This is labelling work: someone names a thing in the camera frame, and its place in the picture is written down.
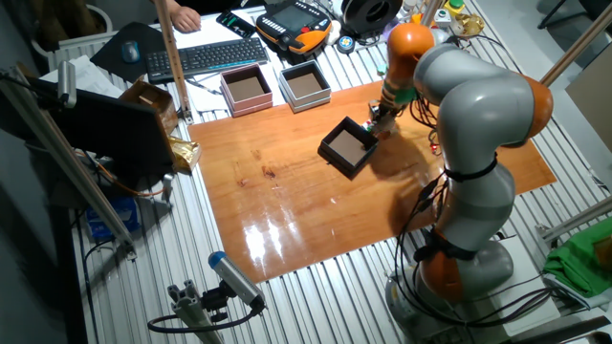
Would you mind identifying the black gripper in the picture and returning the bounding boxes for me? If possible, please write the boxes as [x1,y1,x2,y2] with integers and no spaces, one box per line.
[371,97,402,134]

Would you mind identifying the black gift box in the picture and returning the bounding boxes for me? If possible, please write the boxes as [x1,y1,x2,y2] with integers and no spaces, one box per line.
[317,116,380,182]

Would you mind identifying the light blue gift box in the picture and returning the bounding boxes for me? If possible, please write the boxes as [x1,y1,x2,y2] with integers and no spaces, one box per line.
[277,59,333,115]

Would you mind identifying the pink gift box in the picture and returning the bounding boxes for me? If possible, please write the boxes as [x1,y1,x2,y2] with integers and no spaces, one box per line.
[219,62,273,118]

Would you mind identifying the brown cardboard box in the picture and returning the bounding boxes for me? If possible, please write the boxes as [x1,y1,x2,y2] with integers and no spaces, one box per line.
[119,78,179,135]

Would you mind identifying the person's bare hand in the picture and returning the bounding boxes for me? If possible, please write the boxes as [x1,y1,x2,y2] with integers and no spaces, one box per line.
[166,0,203,33]

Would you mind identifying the black filament spool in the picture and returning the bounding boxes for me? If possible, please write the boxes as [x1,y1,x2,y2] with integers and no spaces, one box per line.
[341,0,404,37]

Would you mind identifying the orange wooden board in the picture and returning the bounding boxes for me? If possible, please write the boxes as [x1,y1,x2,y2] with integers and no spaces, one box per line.
[187,56,558,284]

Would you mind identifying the golden crinkled object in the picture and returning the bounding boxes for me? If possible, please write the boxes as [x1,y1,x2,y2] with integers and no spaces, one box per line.
[451,12,487,38]

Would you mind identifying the orange and black teach pendant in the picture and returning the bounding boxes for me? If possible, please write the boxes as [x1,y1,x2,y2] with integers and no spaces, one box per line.
[255,0,334,56]

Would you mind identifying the black smartphone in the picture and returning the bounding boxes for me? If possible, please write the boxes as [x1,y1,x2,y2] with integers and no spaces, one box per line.
[215,10,257,39]

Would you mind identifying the black computer keyboard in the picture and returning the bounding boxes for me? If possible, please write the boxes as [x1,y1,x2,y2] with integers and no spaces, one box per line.
[144,36,270,85]

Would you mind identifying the white paper sheet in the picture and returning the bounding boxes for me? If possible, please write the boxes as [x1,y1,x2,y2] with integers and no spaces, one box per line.
[172,10,262,53]

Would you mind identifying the gold foil bag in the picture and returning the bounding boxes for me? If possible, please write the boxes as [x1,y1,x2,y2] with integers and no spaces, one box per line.
[167,136,202,176]

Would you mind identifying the beige flat panel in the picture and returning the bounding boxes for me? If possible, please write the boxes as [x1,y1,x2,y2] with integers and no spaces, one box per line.
[565,45,612,152]

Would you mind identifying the short aluminium profile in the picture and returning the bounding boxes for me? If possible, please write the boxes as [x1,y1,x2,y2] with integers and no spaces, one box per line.
[535,195,612,243]

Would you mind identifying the green cloth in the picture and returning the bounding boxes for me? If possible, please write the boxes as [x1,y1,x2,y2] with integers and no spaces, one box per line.
[543,217,612,298]

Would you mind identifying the blue-grey computer mouse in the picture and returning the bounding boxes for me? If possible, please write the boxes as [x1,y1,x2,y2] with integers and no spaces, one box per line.
[120,39,142,64]

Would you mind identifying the black flat monitor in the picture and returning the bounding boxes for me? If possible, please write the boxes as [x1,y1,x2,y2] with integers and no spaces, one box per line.
[28,78,176,179]

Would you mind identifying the black mouse pad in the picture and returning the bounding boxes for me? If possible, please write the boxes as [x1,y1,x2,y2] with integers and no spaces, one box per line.
[89,21,166,83]

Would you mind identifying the blue packet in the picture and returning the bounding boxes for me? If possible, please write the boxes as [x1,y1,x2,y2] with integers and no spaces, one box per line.
[85,195,141,243]

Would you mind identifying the white round basket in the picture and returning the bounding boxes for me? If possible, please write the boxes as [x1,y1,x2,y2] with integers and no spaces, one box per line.
[31,3,114,61]

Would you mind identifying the stack of white papers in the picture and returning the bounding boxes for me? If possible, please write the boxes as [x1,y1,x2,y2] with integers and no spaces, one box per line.
[40,54,125,99]

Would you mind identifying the long aluminium profile bar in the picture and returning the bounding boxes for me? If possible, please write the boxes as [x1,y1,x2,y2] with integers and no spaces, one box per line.
[0,66,138,259]

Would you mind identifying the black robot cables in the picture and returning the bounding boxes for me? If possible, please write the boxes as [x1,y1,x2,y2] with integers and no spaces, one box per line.
[389,35,556,331]

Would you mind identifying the silver metal post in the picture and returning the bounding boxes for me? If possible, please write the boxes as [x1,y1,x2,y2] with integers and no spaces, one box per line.
[420,0,445,28]

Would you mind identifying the wooden frame post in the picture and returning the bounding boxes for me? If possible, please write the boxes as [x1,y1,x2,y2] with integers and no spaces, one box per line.
[153,0,194,124]
[539,4,612,90]

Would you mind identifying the silver camera with blue cap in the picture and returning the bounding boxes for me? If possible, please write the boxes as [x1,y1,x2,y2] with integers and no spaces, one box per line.
[208,250,267,312]

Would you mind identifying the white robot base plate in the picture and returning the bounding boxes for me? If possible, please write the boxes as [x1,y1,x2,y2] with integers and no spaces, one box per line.
[477,236,561,335]

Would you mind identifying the orange cable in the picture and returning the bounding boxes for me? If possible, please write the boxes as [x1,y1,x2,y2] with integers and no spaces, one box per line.
[78,150,166,198]

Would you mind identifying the aluminium camera mount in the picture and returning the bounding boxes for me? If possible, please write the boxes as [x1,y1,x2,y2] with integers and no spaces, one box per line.
[166,279,226,344]

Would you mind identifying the black camera cable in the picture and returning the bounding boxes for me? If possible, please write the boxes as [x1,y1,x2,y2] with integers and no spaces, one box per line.
[146,305,263,334]

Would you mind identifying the silver depth camera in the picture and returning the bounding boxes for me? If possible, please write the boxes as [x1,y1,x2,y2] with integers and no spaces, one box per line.
[56,59,77,109]

